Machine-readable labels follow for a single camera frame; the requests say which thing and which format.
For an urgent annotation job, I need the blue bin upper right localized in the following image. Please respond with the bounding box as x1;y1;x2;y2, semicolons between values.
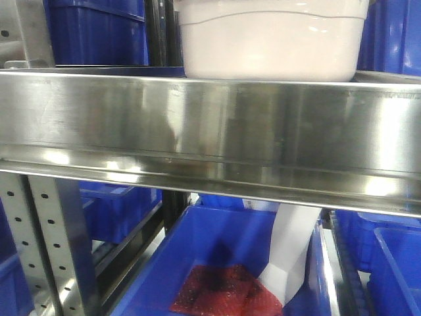
357;1;420;76

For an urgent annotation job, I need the red bubble wrap bag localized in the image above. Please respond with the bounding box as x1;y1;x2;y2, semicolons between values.
169;265;283;315

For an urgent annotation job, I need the white plastic storage bin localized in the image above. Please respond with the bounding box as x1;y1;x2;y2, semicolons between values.
174;1;369;82

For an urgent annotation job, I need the blue bin lower left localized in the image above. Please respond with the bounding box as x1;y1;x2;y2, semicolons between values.
79;181;162;244

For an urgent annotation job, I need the stainless steel shelf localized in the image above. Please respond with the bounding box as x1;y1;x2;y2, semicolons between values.
1;67;420;217

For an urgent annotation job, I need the white paper sheet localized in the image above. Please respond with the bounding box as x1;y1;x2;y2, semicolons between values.
259;203;322;305

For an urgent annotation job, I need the blue bin lower right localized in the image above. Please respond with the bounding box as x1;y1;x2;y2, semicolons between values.
335;210;420;315

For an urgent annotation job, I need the blue bin far left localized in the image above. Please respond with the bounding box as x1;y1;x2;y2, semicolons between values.
1;205;34;316

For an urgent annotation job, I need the blue bin upper left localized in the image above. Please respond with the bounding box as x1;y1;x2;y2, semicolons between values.
43;0;149;66

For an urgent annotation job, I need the blue bin lower middle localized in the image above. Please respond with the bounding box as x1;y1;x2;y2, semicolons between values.
113;205;336;315

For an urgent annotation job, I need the perforated metal shelf post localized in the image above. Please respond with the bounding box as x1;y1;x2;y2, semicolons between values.
1;172;103;315

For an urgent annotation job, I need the blue bin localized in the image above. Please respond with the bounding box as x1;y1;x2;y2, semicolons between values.
43;0;149;66
357;1;420;76
79;181;162;244
113;205;336;315
1;205;34;316
335;210;420;315

